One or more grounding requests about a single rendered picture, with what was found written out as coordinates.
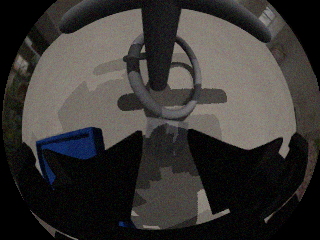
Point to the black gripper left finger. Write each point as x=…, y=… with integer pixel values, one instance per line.
x=110, y=175

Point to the dark grey ring with tab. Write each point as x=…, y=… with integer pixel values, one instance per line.
x=165, y=138

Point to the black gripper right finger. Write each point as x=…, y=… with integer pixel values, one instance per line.
x=225, y=169

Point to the blue tray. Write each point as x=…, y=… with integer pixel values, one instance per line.
x=82, y=143

